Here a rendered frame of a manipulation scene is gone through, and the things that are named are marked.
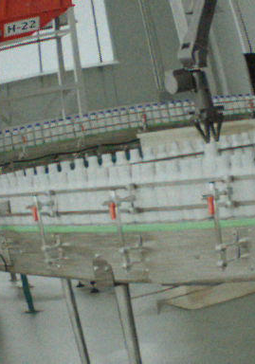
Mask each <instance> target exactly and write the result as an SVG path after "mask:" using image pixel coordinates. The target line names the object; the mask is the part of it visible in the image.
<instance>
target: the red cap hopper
mask: <svg viewBox="0 0 255 364"><path fill-rule="evenodd" d="M75 6H76V4H73V3H72V0H0V31H1V32H2V33H1V34H2V36H0V52H1V51H6V50H7V49H13V48H17V47H19V46H30V45H32V44H37V43H42V42H48V41H50V40H54V41H55V50H56V54H57V56H56V59H57V64H58V66H57V69H58V74H59V79H58V80H59V85H56V86H50V87H46V88H45V89H39V90H32V91H27V92H26V93H22V94H16V95H11V96H10V97H4V98H0V107H2V108H4V109H5V110H7V111H8V112H9V113H10V114H12V115H13V116H14V117H16V119H19V120H20V121H22V123H24V122H25V121H26V119H25V118H24V117H23V116H21V115H19V113H17V112H16V111H15V110H13V109H12V108H10V106H7V103H10V102H14V101H16V100H26V99H30V98H32V97H37V96H43V95H48V94H51V93H55V92H57V94H56V95H55V96H54V98H53V99H52V101H51V102H50V103H49V105H48V106H47V108H46V109H45V110H44V111H43V113H42V114H41V115H40V116H39V118H40V119H41V120H43V118H44V117H45V115H46V114H47V112H48V111H49V109H50V108H51V106H52V105H53V104H54V102H55V101H56V100H57V99H58V97H59V96H61V100H62V104H61V105H60V107H59V108H58V109H57V111H56V112H55V115H56V116H58V115H59V114H60V113H61V111H63V117H64V124H66V120H65V118H71V113H70V107H69V102H70V100H71V99H72V97H73V96H74V95H75V93H76V92H77V94H78V96H77V100H78V105H79V110H80V116H81V120H83V115H84V114H88V109H87V103H86V97H85V93H84V89H85V87H84V81H83V76H82V62H81V57H80V53H81V52H80V47H79V43H78V40H79V38H78V33H77V30H76V28H77V24H76V20H75V18H76V15H75V11H74V8H75ZM64 12H67V17H68V18H67V21H68V25H69V28H66V29H61V25H60V20H61V19H60V15H61V14H63V13H64ZM51 21H53V22H52V23H53V26H54V29H53V31H49V32H45V33H42V34H36V35H32V34H34V33H36V32H37V31H38V30H39V29H41V28H42V27H44V26H45V25H46V24H48V23H49V22H51ZM67 34H70V38H69V39H70V44H71V48H72V49H71V53H72V58H73V67H74V73H75V81H74V82H71V83H69V84H67V80H66V75H65V65H64V52H63V42H62V37H63V36H65V35H67ZM51 35H54V36H51ZM45 36H51V37H47V38H42V39H38V38H41V37H45ZM32 39H36V40H33V41H29V42H24V41H26V40H32ZM19 43H20V44H19ZM13 44H17V45H13ZM1 46H5V47H1ZM72 88H73V89H72ZM69 89H72V90H71V91H70V92H69V93H68V92H67V90H69ZM88 118H89V114H88ZM2 120H3V121H4V122H5V123H6V124H7V125H8V126H11V125H12V122H10V121H9V119H7V118H5V117H4V116H3V115H2V114H1V109H0V132H1V136H2V137H4V135H3V130H2V127H3V124H2ZM9 276H10V280H8V279H7V280H8V281H10V282H14V281H21V280H22V279H21V280H20V279H18V278H16V273H9Z"/></svg>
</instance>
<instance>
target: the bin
mask: <svg viewBox="0 0 255 364"><path fill-rule="evenodd" d="M221 283H223V282H221ZM221 283H215V282H210V283H195V284H193V283H178V284H171V283H162V284H161V286H169V288H165V289H162V290H158V291H155V292H151V293H148V294H145V295H141V296H137V297H134V298H131V300H135V299H138V298H142V297H146V296H149V295H152V294H155V293H159V292H162V291H166V290H170V289H173V288H176V287H179V286H205V285H208V286H207V287H205V288H201V289H197V290H195V291H192V292H190V293H188V294H185V295H181V296H178V297H174V298H170V299H167V300H172V299H175V298H179V297H183V296H186V295H189V294H191V293H195V292H199V291H202V290H205V289H208V288H212V287H214V286H216V285H218V284H221ZM170 286H172V287H170ZM164 301H166V300H162V301H159V302H156V303H155V305H156V310H157V315H158V314H159V312H160V309H161V307H162V305H163V304H164Z"/></svg>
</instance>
